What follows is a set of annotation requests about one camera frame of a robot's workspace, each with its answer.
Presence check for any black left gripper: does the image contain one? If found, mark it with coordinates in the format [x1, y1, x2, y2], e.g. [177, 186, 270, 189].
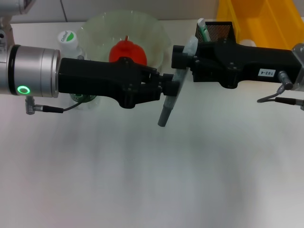
[57, 56, 175, 110]

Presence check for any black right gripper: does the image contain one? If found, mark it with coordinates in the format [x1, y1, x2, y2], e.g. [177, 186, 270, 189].
[139, 38, 301, 103]

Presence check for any grey pen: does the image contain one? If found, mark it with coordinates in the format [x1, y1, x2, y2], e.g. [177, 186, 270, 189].
[157, 35, 199, 128]

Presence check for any green pen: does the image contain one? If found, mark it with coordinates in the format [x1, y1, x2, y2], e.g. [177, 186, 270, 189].
[197, 18, 212, 44]

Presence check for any orange fruit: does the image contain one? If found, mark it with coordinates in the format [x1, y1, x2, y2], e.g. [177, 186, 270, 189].
[109, 35, 147, 65]

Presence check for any green label water bottle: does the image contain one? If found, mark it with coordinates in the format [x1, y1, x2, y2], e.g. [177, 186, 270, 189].
[57, 30, 98, 110]

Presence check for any black mesh pen holder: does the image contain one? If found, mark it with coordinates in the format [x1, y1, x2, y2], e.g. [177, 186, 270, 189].
[194, 21, 236, 45]

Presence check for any pale green glass bowl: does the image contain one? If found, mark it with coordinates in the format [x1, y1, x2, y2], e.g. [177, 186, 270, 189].
[79, 9, 171, 72]

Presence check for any yellow plastic bin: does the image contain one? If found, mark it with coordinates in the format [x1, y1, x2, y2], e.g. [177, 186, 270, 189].
[216, 0, 304, 51]

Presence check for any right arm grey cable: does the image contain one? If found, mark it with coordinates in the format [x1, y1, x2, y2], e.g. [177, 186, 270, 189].
[257, 70, 304, 108]

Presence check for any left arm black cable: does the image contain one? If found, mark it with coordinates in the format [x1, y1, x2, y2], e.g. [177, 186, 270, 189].
[25, 95, 83, 115]

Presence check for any left wrist camera housing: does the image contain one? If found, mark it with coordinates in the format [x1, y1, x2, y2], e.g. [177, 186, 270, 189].
[0, 0, 37, 18]

